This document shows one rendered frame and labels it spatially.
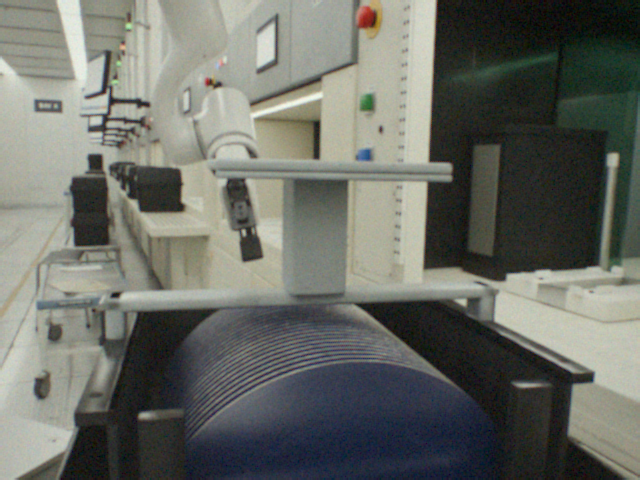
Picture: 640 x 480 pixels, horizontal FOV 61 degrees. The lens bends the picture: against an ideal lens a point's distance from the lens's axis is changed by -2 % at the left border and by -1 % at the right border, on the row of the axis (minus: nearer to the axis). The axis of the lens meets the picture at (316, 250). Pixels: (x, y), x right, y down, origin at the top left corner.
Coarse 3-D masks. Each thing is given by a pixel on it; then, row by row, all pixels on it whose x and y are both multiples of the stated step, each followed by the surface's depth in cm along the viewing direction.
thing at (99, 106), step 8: (112, 88) 482; (104, 96) 484; (88, 104) 495; (96, 104) 489; (104, 104) 483; (80, 112) 501; (88, 112) 495; (96, 112) 489; (104, 112) 483; (112, 120) 496; (120, 120) 495; (128, 120) 497; (136, 120) 503; (144, 120) 506; (144, 128) 507
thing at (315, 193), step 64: (320, 192) 30; (320, 256) 31; (128, 320) 33; (192, 320) 41; (384, 320) 45; (448, 320) 38; (128, 384) 25; (512, 384) 26; (128, 448) 25; (512, 448) 26
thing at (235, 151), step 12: (216, 156) 82; (228, 156) 80; (240, 156) 80; (228, 180) 78; (252, 180) 80; (228, 192) 89; (252, 192) 78; (228, 204) 80; (252, 204) 80; (228, 216) 80
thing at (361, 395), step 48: (288, 384) 25; (336, 384) 26; (384, 384) 26; (432, 384) 27; (240, 432) 25; (288, 432) 26; (336, 432) 26; (384, 432) 27; (432, 432) 27; (480, 432) 28
